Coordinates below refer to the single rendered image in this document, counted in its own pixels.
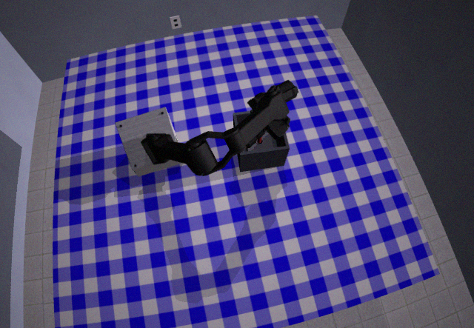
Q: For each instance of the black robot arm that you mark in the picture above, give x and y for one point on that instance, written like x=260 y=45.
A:
x=270 y=114

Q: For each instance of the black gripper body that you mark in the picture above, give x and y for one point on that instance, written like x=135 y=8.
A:
x=251 y=143

